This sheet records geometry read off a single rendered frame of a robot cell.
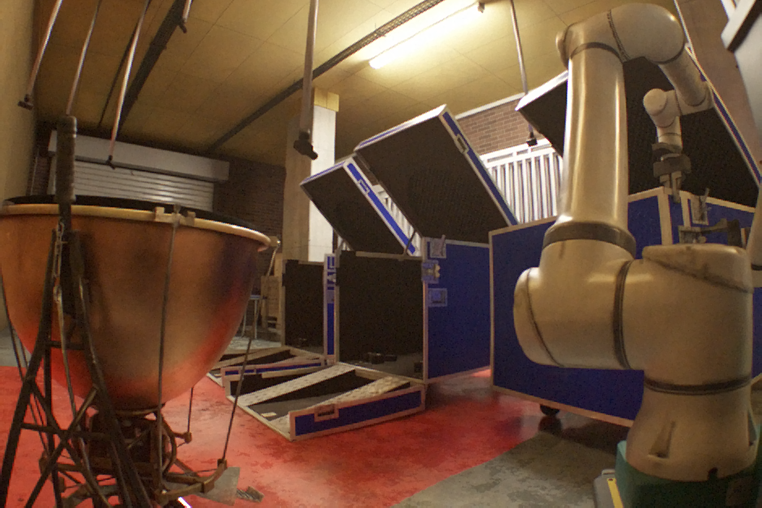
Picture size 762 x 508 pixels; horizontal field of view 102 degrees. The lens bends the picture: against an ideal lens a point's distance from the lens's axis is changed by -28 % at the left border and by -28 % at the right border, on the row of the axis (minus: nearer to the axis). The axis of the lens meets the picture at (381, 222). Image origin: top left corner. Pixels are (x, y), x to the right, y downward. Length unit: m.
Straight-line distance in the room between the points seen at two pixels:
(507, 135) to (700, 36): 3.50
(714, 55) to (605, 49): 2.14
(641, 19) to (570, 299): 0.60
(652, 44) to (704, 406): 0.69
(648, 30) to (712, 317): 0.60
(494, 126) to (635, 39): 5.17
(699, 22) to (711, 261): 2.70
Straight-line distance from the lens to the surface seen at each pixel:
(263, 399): 2.51
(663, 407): 0.57
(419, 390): 2.33
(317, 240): 5.12
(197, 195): 8.01
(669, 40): 0.99
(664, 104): 1.48
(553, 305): 0.60
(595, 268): 0.60
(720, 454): 0.56
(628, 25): 0.95
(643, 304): 0.55
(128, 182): 7.73
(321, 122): 5.51
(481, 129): 6.15
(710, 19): 3.16
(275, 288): 7.54
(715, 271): 0.54
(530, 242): 1.92
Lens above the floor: 0.66
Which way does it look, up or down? 10 degrees up
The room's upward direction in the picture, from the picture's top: straight up
